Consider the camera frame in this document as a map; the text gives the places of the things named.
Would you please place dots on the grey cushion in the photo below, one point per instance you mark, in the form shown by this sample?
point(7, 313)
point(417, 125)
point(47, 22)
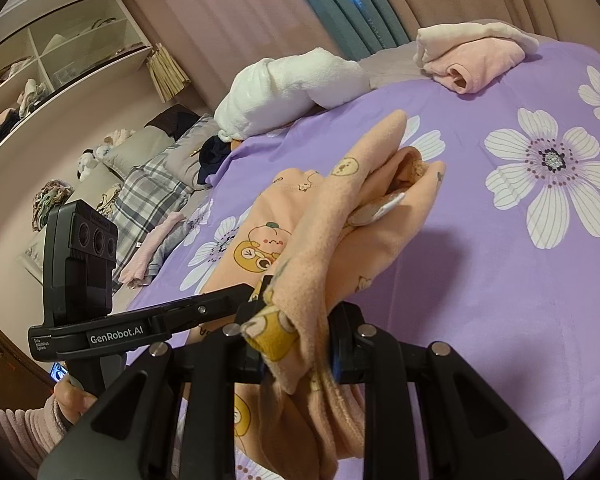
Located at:
point(150, 145)

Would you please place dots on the straw coloured curtain tassel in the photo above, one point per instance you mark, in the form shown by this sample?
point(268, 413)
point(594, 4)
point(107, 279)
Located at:
point(167, 72)

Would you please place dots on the dark navy cloth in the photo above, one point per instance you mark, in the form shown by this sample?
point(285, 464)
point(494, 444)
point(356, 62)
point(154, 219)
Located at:
point(215, 155)

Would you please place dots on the white open shelf unit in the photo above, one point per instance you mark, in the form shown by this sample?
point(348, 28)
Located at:
point(125, 10)

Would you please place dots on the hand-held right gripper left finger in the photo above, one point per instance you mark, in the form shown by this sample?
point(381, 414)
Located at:
point(247, 370)

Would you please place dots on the person's left forearm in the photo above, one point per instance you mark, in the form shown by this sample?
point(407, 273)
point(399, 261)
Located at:
point(20, 430)

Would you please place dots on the teal curtain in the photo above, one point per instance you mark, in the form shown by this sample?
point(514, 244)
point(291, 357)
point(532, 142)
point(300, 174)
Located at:
point(350, 5)

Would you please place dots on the white and black plush toy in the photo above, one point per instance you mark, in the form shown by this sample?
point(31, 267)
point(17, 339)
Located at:
point(87, 162)

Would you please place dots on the white plush blanket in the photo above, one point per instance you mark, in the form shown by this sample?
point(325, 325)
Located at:
point(280, 85)

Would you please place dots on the grey cloth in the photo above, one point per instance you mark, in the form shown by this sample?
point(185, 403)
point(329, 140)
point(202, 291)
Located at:
point(172, 250)

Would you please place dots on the pink folded fleece garment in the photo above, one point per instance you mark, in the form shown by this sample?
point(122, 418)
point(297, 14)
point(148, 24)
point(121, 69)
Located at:
point(470, 65)

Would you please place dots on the purple floral bedsheet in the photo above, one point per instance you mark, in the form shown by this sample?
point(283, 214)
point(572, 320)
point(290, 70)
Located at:
point(480, 285)

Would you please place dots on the brown cloth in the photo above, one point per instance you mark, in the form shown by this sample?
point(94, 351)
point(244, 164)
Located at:
point(172, 117)

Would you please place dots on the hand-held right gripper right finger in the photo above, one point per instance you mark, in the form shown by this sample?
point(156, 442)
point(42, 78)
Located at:
point(336, 360)

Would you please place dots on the taupe pillow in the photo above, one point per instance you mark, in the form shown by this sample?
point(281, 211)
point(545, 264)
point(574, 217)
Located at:
point(390, 65)

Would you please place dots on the person's left hand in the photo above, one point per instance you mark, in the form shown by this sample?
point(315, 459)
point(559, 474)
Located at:
point(72, 402)

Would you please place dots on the light pink cloth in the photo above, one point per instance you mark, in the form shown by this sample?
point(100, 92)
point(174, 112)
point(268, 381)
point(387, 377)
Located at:
point(150, 245)

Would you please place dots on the grey plaid blanket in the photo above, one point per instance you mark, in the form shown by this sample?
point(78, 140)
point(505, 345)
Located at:
point(145, 190)

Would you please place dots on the pile of mixed clothes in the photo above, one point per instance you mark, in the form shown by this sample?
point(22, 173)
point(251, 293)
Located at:
point(50, 197)

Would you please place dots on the pink curtain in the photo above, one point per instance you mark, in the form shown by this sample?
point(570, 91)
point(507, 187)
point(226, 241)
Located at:
point(220, 20)

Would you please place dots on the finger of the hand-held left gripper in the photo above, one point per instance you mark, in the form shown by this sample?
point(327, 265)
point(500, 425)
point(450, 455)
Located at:
point(205, 310)

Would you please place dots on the orange cartoon print pants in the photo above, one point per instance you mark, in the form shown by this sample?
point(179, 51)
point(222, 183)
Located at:
point(320, 240)

